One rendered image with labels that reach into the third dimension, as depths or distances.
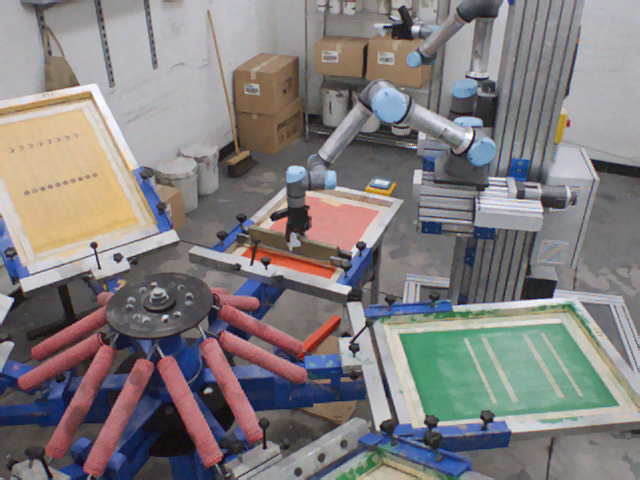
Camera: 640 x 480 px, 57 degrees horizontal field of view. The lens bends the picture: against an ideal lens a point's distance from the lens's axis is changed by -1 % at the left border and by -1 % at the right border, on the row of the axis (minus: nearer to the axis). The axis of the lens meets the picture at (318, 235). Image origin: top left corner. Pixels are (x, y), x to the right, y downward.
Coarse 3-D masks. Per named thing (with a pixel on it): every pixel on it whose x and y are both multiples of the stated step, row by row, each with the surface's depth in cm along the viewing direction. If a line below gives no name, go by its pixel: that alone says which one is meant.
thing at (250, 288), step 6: (246, 282) 222; (252, 282) 222; (258, 282) 222; (240, 288) 218; (246, 288) 218; (252, 288) 218; (258, 288) 220; (264, 288) 225; (234, 294) 216; (240, 294) 215; (246, 294) 215; (252, 294) 216; (258, 294) 220
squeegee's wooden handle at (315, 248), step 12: (252, 228) 251; (264, 228) 251; (264, 240) 251; (276, 240) 249; (300, 240) 244; (312, 240) 243; (300, 252) 246; (312, 252) 244; (324, 252) 241; (336, 252) 239
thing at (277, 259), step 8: (312, 200) 294; (320, 200) 294; (328, 208) 287; (272, 224) 274; (280, 224) 274; (248, 256) 252; (256, 256) 252; (264, 256) 252; (272, 256) 252; (280, 256) 252; (288, 256) 252; (272, 264) 247; (280, 264) 247
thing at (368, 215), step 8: (336, 208) 287; (344, 208) 287; (352, 208) 287; (360, 208) 287; (360, 216) 281; (368, 216) 281; (360, 224) 274; (368, 224) 274; (352, 232) 268; (360, 232) 268; (352, 240) 263; (344, 248) 257; (352, 248) 257; (288, 264) 247; (296, 264) 247; (304, 264) 247; (312, 264) 247; (320, 264) 247; (304, 272) 242; (312, 272) 242; (320, 272) 242; (328, 272) 242
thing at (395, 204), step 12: (324, 192) 300; (336, 192) 297; (348, 192) 294; (360, 192) 294; (276, 204) 285; (384, 204) 289; (396, 204) 283; (264, 216) 276; (384, 216) 274; (396, 216) 280; (384, 228) 265; (372, 240) 256; (228, 252) 252; (312, 276) 234
